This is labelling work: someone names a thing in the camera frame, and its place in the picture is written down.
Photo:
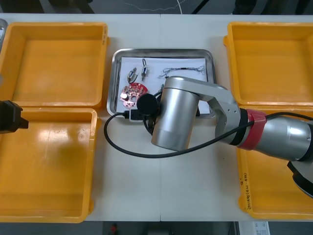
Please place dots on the yellow-orange plastic bin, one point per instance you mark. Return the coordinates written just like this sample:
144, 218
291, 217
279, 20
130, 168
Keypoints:
61, 68
269, 183
269, 61
49, 171

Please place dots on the round red circuit board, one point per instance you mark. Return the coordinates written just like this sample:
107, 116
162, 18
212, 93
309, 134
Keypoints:
130, 94

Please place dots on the grey box with white label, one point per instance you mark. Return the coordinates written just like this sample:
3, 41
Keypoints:
259, 227

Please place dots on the steel tray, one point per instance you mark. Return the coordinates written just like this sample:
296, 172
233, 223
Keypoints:
3, 27
115, 73

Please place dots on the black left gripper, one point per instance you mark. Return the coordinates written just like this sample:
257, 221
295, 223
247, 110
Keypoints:
9, 117

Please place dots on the white paper sheet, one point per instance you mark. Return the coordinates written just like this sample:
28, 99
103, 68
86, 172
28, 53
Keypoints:
154, 66

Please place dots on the small metal solenoid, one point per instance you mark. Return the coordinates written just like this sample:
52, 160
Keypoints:
133, 73
144, 71

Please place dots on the silver-grey right robot arm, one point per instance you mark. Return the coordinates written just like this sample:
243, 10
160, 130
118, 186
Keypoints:
176, 112

